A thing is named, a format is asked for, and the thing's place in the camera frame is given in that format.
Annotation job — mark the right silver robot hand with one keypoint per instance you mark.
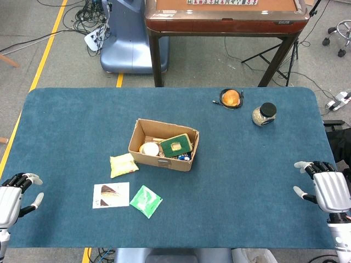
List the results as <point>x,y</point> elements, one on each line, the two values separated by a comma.
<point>331,191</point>

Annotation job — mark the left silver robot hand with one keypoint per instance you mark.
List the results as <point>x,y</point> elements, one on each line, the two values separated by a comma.
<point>9,204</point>

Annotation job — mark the white picture card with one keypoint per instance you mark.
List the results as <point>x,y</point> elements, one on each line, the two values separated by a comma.
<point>111,195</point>

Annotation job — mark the yellow snack packet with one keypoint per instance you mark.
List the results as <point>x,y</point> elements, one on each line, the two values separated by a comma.
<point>122,164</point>

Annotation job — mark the green sachet packet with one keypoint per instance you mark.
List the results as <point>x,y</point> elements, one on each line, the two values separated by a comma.
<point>145,201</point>

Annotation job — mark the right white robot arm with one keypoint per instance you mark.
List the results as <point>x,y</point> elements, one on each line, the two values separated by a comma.
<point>341,238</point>

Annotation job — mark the open cardboard box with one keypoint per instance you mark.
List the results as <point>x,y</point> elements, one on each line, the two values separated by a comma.
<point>164,164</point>

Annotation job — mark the dark green box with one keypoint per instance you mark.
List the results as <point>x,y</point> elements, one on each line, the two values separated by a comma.
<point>175,145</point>

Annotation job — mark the white red power strip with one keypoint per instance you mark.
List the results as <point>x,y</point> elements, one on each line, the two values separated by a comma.
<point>338,100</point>

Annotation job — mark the blue felt table mat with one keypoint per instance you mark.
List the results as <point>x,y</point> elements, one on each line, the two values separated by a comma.
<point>233,178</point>

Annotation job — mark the glass jar black lid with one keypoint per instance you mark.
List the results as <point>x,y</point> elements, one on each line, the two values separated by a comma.
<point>264,115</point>

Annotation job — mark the black tripod stand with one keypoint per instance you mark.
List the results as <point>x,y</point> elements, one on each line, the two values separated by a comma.
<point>290,63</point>

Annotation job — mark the white round lid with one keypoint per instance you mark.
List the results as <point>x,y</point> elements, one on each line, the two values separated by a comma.
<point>149,149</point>

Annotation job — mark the blue and white snack packet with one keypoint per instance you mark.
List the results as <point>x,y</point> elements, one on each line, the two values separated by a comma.
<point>183,157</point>

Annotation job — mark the wooden sticks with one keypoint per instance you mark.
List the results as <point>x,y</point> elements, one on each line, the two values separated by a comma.
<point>155,139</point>

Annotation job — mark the chrome wheeled stool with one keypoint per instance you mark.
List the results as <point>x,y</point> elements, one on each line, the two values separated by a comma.
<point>344,30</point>

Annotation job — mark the grey blue robot torso base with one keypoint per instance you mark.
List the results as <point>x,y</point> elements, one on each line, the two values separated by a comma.
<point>170,256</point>

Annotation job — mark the white power strip with plugs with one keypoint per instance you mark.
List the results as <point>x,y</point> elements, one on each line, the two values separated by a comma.
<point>93,39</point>

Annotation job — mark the brown mahjong table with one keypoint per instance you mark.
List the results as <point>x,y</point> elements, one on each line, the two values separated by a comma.
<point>225,23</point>

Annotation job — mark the row of face-up mahjong tiles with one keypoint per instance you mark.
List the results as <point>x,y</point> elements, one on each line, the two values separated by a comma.
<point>222,2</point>

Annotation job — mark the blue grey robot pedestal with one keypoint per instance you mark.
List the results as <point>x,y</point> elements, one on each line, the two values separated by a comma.
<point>129,46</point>

